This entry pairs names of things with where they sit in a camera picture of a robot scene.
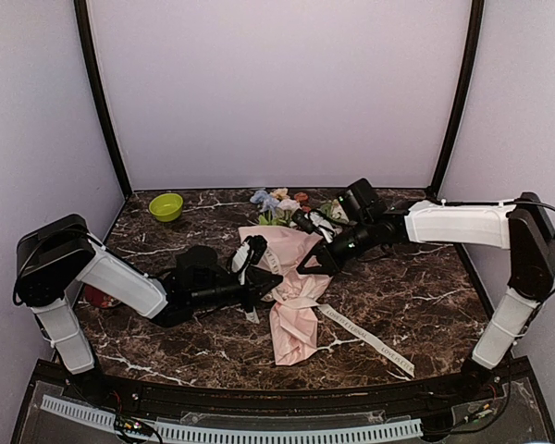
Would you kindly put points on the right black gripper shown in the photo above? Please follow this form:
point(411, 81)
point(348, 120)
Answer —
point(330, 265)

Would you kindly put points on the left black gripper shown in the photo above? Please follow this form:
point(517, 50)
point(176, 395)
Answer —
point(255, 277)

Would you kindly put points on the pink wrapping paper sheet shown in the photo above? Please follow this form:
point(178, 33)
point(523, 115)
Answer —
point(287, 243)

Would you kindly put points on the white rose stem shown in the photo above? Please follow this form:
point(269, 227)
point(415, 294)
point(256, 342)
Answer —
point(277, 213)
point(330, 208)

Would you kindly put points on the blue flower stem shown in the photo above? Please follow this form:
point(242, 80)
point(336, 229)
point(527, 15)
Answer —
point(261, 198)

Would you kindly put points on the peach and orange flower stem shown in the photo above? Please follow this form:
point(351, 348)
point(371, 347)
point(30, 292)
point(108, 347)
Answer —
point(283, 195)

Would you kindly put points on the beige printed ribbon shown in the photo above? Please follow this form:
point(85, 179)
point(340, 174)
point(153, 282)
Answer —
point(351, 328)

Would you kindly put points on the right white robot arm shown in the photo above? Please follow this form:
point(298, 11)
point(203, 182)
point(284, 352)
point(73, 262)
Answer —
point(511, 244)

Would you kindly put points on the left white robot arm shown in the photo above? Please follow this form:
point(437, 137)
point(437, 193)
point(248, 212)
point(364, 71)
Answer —
point(52, 258)

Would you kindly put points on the green plastic bowl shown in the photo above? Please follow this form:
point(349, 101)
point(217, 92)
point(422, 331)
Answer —
point(166, 207)

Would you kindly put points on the red embroidered pouch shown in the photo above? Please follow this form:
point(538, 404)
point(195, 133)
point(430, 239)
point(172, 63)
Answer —
point(99, 299)

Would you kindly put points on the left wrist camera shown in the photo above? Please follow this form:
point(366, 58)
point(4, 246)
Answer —
point(222, 259)

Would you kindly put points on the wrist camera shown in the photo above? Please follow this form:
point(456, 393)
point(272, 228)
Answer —
point(359, 203)
point(222, 259)

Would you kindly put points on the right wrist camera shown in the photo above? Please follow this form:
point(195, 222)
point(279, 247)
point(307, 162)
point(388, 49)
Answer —
point(359, 203)

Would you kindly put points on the grey slotted cable duct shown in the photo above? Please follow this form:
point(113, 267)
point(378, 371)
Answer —
point(207, 428)

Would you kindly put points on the right black frame post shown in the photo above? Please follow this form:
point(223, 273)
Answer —
point(460, 97)

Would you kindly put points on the black frame post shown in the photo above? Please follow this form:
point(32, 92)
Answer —
point(460, 97)
point(81, 10)

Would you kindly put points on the left black frame post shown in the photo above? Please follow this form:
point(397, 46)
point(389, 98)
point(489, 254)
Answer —
point(81, 10)

